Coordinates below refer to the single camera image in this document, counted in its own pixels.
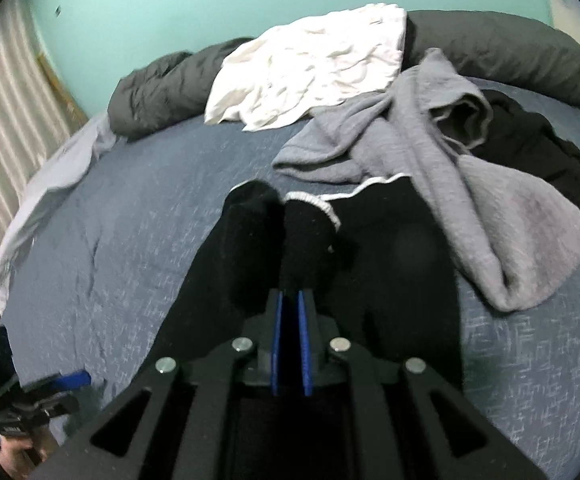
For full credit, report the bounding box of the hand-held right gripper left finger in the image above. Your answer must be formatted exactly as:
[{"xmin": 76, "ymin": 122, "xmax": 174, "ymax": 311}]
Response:
[{"xmin": 30, "ymin": 290, "xmax": 285, "ymax": 480}]

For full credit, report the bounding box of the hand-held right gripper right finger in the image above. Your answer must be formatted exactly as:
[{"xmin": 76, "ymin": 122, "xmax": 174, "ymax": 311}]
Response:
[{"xmin": 297, "ymin": 290, "xmax": 548, "ymax": 480}]

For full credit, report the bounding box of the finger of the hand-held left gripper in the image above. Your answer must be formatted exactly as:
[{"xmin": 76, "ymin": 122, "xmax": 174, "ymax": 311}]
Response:
[
  {"xmin": 45, "ymin": 371, "xmax": 92, "ymax": 392},
  {"xmin": 37, "ymin": 395, "xmax": 80, "ymax": 418}
]

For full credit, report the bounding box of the black sweatshirt with white collar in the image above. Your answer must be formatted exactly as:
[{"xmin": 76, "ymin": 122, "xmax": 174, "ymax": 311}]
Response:
[{"xmin": 140, "ymin": 174, "xmax": 466, "ymax": 411}]

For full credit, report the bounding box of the person's left hand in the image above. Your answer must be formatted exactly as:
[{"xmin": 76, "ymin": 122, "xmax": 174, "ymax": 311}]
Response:
[{"xmin": 0, "ymin": 427, "xmax": 58, "ymax": 478}]

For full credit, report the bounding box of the light grey sheet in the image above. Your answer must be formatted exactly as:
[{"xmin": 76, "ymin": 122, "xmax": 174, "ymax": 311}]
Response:
[{"xmin": 0, "ymin": 112, "xmax": 118, "ymax": 306}]

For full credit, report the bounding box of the cream striped curtain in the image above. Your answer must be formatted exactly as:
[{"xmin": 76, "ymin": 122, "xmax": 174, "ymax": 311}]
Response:
[{"xmin": 0, "ymin": 0, "xmax": 88, "ymax": 281}]

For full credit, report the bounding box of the grey hoodie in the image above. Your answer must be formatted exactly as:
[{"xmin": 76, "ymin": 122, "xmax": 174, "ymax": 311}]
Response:
[{"xmin": 272, "ymin": 47, "xmax": 580, "ymax": 313}]

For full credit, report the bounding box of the dark grey duvet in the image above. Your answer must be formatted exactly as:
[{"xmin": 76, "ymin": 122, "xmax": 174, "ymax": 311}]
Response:
[{"xmin": 107, "ymin": 10, "xmax": 580, "ymax": 142}]

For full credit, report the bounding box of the white shirt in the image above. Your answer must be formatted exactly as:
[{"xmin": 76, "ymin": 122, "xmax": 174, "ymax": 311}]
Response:
[{"xmin": 204, "ymin": 4, "xmax": 408, "ymax": 132}]

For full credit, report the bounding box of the wooden board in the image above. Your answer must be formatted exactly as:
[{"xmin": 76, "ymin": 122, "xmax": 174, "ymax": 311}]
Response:
[{"xmin": 37, "ymin": 54, "xmax": 89, "ymax": 121}]

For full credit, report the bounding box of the black garment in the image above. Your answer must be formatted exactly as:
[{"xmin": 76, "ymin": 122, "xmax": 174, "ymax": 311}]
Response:
[{"xmin": 470, "ymin": 89, "xmax": 580, "ymax": 216}]

